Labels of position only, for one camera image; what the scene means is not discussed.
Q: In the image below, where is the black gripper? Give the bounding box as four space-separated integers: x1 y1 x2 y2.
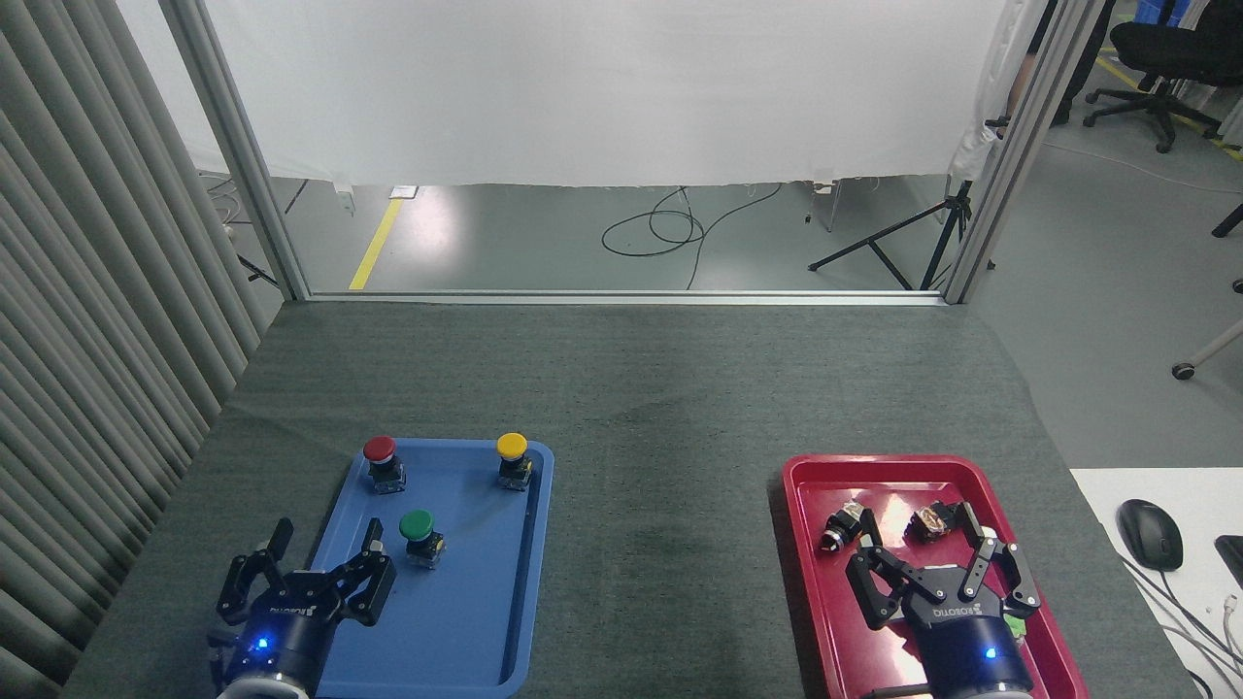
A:
209 517 398 693
844 501 1043 696

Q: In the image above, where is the green push button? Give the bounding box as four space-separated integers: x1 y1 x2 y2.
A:
398 509 447 571

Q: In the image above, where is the red push button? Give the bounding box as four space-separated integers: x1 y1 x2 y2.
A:
362 435 408 494

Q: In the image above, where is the yellow push button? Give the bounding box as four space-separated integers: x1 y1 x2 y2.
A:
495 432 535 492

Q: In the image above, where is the red plastic tray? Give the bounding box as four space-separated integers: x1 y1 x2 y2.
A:
782 454 1091 699

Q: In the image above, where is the blue plastic tray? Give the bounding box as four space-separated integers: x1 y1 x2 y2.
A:
296 437 556 699

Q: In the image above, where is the white desk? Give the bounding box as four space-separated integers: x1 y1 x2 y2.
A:
1070 468 1243 699

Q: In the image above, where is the black computer mouse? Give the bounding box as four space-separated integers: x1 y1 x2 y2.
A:
1116 498 1185 572

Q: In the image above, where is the grey ribbed curtain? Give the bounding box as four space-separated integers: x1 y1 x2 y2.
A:
0 0 283 699

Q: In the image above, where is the black tripod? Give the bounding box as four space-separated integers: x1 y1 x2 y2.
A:
808 180 996 292

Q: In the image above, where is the yellow floor tape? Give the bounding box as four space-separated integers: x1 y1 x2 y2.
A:
349 198 403 291

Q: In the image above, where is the white stand leg with wheel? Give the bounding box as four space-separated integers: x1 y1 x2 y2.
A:
1171 320 1243 381

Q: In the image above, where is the person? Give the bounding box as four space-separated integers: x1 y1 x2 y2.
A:
1008 0 1118 127

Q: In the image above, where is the white backdrop curtain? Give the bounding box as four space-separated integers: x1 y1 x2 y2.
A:
115 0 1045 187

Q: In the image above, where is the black office chair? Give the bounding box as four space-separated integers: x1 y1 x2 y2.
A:
1083 0 1243 154

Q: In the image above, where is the black brass switch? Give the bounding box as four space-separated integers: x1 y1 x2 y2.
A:
903 500 962 543

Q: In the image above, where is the black silver switch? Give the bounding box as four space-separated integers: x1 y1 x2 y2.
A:
819 502 870 554

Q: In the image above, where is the dark mouse cable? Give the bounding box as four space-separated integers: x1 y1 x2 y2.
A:
1117 553 1243 681

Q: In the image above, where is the black floor cable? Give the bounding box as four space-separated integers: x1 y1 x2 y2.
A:
601 183 784 290

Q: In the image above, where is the silver frame rail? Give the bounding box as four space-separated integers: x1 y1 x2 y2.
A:
291 288 951 307

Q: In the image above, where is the silver frame post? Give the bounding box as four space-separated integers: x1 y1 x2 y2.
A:
158 0 312 302
942 0 1108 305

